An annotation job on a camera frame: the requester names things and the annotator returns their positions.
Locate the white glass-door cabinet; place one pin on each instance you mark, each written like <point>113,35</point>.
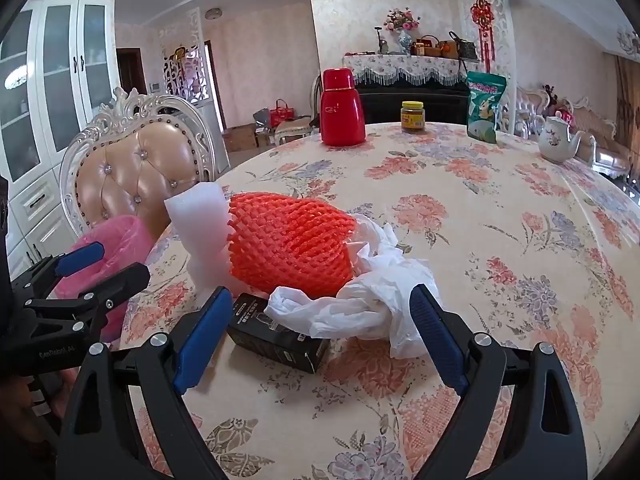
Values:
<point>60,85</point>

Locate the person's left hand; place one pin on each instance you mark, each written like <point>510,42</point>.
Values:
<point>20,410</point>

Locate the white foam sheet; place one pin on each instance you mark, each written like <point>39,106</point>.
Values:
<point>195,220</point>

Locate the white carved screen partition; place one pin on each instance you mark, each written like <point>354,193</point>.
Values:
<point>182,60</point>

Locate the dark handbag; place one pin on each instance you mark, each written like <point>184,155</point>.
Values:
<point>465,47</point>

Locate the red knot wall hanging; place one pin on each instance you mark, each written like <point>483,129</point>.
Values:
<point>481,10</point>

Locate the orange woven basket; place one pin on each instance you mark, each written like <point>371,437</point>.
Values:
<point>429,47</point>

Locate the brown curtain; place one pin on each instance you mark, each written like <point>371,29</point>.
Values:
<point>627,105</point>

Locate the floral tablecloth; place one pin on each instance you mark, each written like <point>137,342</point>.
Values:
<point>450,240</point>

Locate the chair with beige cushion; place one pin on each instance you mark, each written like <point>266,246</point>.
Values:
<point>295,125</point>

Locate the white plastic bag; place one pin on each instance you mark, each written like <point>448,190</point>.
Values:
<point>350,305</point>

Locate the red thermos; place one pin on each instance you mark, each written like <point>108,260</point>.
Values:
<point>342,110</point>

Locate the pink trash bag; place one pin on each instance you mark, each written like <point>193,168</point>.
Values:
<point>120,240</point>

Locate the floral lace piano cover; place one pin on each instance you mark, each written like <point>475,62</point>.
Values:
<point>400,67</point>

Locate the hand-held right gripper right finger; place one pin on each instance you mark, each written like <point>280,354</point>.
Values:
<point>437,335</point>

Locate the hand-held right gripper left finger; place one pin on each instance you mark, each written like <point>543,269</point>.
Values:
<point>205,330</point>

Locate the black cardboard box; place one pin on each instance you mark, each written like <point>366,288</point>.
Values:
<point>270,345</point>

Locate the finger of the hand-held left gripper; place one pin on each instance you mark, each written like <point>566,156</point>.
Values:
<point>80,256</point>
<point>120,282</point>

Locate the brown cardboard box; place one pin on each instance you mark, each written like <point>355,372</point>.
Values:
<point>240,137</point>

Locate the vase of pink flowers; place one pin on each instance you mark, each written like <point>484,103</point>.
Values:
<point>404,25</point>

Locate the ornate white sofa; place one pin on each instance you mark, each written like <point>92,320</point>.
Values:
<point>600,130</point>

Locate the dark brown door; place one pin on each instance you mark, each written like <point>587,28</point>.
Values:
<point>130,72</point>

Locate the ornate white tufted chair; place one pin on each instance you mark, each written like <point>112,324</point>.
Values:
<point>130,170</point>

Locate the yellow-lidded jar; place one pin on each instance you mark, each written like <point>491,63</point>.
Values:
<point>413,119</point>

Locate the white floral teapot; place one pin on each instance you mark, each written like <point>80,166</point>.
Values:
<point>557,142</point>

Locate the red gift bag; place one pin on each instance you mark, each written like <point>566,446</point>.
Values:
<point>281,115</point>

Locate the orange foam fruit net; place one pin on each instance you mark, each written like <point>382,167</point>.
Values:
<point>290,245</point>

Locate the black piano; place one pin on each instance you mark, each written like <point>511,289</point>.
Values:
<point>415,96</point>

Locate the green snack bag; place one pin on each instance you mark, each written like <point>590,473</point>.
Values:
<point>486,110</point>

